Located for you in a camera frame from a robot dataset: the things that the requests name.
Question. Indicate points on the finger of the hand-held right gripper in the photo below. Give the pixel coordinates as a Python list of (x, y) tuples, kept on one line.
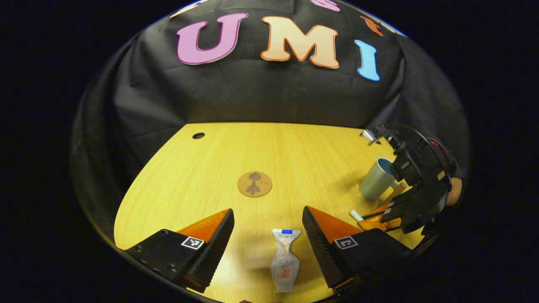
[(374, 221)]

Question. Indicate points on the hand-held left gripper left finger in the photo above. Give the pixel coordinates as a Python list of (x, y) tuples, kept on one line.
[(217, 246)]

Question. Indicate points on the white toothbrush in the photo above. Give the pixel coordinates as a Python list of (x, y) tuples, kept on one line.
[(356, 215)]

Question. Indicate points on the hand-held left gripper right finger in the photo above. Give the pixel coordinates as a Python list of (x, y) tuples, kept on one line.
[(320, 246)]

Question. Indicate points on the white toothpaste tube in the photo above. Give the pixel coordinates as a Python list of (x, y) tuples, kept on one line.
[(285, 265)]

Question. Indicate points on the black backdrop cloth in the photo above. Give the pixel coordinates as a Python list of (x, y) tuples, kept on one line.
[(261, 92)]

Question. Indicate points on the pale blue-lined cup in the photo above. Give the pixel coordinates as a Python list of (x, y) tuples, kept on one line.
[(374, 183)]

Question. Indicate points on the yellow wooden desktop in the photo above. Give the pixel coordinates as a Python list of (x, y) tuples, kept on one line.
[(210, 168)]

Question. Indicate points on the round brown coaster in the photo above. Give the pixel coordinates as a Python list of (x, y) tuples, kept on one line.
[(254, 184)]

